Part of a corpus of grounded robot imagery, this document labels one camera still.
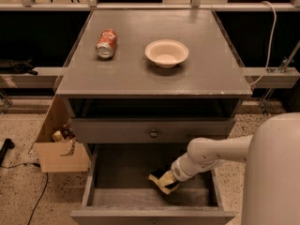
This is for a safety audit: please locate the orange soda can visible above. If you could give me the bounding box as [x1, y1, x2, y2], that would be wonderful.
[96, 29, 118, 59]

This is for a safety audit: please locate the black object on shelf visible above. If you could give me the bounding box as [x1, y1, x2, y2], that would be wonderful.
[0, 59, 38, 75]

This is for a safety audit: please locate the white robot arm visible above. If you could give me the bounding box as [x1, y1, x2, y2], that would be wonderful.
[158, 112, 300, 225]

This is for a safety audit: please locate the black cylindrical floor object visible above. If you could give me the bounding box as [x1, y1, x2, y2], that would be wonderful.
[0, 139, 15, 165]

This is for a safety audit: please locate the black floor cable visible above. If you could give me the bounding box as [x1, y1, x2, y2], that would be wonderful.
[0, 161, 50, 225]

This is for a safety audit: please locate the cardboard box with items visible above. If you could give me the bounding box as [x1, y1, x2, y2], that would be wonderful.
[35, 97, 90, 173]

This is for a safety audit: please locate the round metal drawer knob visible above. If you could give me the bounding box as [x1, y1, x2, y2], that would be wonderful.
[150, 129, 158, 138]

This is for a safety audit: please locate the grey top drawer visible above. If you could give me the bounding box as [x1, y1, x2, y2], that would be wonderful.
[69, 118, 235, 143]

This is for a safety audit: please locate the white cable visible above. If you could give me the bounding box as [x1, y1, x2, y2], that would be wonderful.
[248, 0, 278, 87]

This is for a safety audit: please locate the grey drawer cabinet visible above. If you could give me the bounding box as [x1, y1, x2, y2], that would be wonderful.
[55, 8, 253, 161]

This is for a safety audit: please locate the grey open middle drawer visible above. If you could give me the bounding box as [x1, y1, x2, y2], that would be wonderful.
[71, 143, 234, 225]

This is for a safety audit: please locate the white paper bowl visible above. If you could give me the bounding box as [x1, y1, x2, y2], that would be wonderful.
[144, 39, 189, 68]

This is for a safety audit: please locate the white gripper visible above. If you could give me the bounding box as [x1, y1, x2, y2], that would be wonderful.
[157, 155, 200, 188]

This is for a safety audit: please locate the green and yellow sponge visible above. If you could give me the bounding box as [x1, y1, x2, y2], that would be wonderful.
[148, 169, 179, 195]

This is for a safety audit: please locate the metal frame rail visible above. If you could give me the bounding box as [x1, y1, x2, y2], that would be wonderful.
[0, 0, 299, 11]

